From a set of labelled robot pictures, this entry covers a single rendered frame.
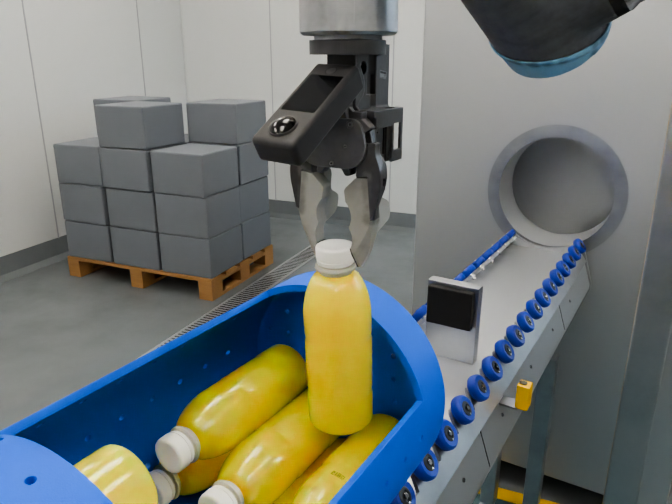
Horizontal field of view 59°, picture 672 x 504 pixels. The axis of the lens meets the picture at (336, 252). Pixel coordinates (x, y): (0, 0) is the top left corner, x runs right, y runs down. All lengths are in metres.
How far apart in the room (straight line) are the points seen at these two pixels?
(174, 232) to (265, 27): 2.45
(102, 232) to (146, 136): 0.80
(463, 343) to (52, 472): 0.86
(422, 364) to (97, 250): 3.80
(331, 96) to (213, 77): 5.47
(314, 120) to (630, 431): 0.99
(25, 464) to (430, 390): 0.41
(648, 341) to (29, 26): 4.42
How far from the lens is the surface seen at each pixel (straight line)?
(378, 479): 0.60
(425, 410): 0.68
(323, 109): 0.51
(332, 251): 0.57
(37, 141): 4.87
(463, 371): 1.15
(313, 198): 0.59
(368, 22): 0.54
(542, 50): 0.54
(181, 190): 3.76
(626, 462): 1.36
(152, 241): 4.01
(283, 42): 5.59
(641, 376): 1.26
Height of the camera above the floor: 1.49
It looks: 18 degrees down
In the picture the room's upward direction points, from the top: straight up
